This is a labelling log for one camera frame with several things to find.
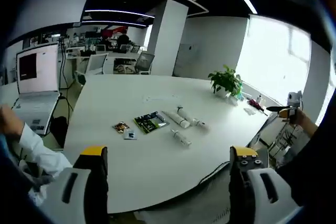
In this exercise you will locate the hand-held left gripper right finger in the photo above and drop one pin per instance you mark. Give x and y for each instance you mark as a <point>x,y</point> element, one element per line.
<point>244,182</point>

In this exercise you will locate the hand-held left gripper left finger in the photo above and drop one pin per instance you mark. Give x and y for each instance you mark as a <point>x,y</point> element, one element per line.
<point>92,182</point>

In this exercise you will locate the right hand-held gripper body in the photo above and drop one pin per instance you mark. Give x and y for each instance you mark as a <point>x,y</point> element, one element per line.
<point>294,99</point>

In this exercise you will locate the small white blue skincare sachet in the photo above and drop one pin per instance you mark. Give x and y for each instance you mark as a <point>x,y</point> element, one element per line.
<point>130,135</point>

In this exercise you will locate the gold skincare sachet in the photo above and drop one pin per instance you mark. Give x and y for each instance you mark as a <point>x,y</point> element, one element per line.
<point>121,127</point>

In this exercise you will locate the small white skincare bottle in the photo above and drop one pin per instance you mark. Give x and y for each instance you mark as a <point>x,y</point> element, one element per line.
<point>200,124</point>

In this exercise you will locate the slim white skincare bottle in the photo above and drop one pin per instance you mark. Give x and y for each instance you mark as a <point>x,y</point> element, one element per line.
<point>181,138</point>

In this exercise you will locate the green black skincare sachet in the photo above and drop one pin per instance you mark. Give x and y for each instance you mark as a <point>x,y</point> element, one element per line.
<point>150,123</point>

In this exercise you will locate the white skincare bottle clear cap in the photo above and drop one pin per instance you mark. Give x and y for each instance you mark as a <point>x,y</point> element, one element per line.
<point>185,114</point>

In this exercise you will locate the white skincare tube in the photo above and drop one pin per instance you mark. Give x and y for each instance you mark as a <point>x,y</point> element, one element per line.
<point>176,119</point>

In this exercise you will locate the teal spray bottle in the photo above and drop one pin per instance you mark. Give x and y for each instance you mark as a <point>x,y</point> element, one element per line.
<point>239,93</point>

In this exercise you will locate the person's right hand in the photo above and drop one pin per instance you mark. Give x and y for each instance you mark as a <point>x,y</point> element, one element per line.
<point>301,119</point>

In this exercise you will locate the dark red tool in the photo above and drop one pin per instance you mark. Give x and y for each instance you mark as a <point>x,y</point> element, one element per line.
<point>256,104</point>

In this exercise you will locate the white window blind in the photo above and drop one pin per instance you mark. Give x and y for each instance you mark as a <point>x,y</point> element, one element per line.
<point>273,58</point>

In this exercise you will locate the person's black clothing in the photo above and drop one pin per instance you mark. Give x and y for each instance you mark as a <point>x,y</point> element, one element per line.
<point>309,161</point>

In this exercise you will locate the potted green plant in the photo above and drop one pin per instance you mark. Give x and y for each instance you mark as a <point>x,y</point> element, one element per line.
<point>225,79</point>

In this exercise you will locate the dark bag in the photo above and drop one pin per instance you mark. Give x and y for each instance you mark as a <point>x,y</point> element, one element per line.
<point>59,129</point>

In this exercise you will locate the white cabinet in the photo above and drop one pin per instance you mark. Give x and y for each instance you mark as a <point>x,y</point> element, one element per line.
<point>185,58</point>

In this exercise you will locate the open white laptop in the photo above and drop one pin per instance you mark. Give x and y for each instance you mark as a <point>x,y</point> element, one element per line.
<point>39,77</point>

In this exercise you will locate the white office chair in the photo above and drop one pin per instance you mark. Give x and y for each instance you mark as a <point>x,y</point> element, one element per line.
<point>96,64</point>

